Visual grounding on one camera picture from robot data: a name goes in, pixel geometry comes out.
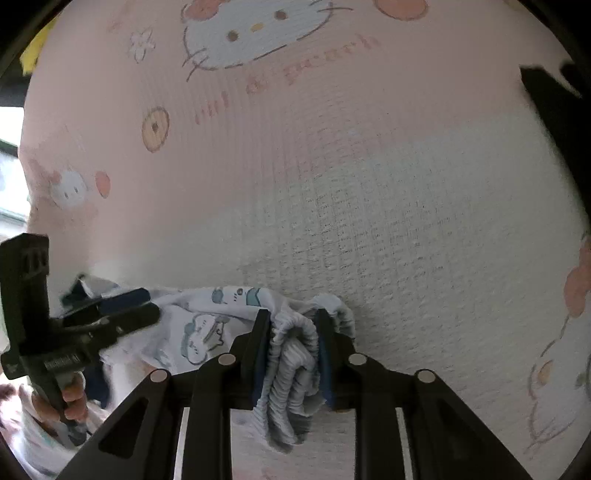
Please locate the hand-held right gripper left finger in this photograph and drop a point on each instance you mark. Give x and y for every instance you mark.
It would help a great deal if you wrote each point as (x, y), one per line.
(256, 350)

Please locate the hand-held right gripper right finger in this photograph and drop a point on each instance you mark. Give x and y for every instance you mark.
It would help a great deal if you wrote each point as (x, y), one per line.
(325, 364)

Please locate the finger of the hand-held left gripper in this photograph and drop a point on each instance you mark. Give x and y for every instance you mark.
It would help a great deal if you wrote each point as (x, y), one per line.
(129, 318)
(124, 299)

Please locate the white cartoon print pants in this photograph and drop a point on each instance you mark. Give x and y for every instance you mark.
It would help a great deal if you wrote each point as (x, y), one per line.
(203, 332)

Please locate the person's left forearm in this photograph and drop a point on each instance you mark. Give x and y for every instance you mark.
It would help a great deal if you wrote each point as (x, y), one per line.
(32, 443)

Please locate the person's left hand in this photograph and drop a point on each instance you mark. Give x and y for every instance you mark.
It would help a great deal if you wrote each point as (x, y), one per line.
(74, 394)

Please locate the glass balcony door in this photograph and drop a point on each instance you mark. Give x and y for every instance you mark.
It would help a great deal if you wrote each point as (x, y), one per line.
(11, 184)

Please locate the pink Hello Kitty blanket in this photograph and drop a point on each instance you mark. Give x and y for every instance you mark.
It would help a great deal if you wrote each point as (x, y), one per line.
(369, 207)

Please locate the yellow plush toy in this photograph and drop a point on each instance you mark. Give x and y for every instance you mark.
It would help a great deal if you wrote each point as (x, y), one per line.
(34, 53)

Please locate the black garment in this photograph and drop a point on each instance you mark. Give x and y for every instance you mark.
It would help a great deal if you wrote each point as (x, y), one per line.
(554, 120)

